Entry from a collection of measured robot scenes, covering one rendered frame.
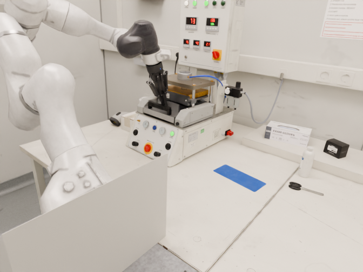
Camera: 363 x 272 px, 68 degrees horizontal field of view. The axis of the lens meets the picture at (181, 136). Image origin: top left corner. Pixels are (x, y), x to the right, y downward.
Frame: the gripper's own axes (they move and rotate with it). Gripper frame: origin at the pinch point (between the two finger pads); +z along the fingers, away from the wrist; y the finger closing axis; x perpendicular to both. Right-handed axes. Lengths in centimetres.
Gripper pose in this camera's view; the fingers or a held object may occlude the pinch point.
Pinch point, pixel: (163, 100)
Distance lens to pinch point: 137.1
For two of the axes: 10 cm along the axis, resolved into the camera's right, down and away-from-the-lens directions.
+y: -6.4, 5.6, -5.2
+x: 7.4, 2.9, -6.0
